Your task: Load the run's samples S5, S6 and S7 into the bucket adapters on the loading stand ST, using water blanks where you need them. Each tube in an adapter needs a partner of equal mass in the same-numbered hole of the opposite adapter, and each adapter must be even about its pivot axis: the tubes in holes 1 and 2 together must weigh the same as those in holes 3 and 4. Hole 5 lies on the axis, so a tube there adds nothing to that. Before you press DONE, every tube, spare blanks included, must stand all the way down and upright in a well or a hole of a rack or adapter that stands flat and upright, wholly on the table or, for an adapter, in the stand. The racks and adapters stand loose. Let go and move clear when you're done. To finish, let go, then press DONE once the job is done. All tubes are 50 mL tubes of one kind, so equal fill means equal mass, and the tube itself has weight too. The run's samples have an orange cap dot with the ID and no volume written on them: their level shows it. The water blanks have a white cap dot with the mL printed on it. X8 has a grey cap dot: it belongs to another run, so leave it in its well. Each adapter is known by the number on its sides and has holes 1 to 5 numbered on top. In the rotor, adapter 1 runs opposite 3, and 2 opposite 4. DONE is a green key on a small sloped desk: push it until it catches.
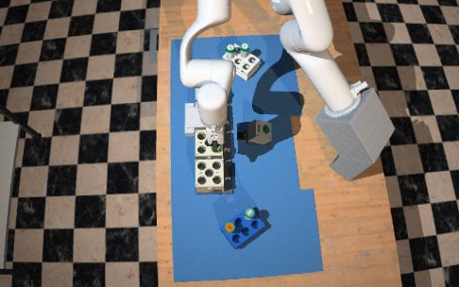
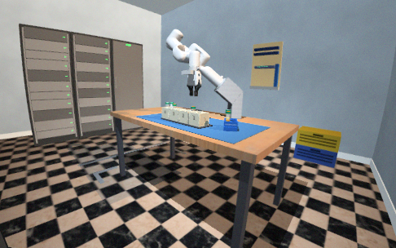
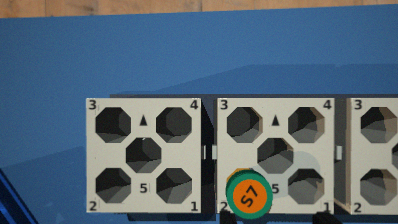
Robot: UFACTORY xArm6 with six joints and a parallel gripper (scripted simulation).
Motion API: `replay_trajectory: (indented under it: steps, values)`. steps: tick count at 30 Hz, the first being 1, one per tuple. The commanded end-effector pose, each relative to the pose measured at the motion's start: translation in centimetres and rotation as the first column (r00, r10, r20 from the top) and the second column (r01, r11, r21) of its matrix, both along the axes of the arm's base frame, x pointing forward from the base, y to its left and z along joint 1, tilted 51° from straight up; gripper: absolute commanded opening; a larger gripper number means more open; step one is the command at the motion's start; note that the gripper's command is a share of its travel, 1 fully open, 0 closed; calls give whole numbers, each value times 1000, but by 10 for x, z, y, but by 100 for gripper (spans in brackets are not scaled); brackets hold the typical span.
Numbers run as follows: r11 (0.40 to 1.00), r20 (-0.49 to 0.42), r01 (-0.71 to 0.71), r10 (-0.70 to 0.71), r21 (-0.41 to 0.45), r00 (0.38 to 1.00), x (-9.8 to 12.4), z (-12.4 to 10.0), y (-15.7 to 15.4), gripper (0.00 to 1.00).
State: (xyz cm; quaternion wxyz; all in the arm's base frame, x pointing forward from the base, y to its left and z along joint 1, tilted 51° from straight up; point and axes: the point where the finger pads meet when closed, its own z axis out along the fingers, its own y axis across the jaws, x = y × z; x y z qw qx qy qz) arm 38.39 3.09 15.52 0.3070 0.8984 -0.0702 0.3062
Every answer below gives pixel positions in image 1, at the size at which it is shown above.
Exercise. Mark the white tube rack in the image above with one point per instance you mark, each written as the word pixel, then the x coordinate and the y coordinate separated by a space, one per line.
pixel 240 63

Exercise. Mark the blue tube rack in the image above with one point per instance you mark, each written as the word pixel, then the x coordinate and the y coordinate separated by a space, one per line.
pixel 242 225

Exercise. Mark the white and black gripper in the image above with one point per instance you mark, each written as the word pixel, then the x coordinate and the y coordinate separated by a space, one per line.
pixel 215 139

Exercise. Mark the blue bench mat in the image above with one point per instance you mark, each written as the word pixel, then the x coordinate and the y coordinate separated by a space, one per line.
pixel 264 177

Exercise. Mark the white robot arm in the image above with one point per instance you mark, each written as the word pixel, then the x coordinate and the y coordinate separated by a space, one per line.
pixel 304 38

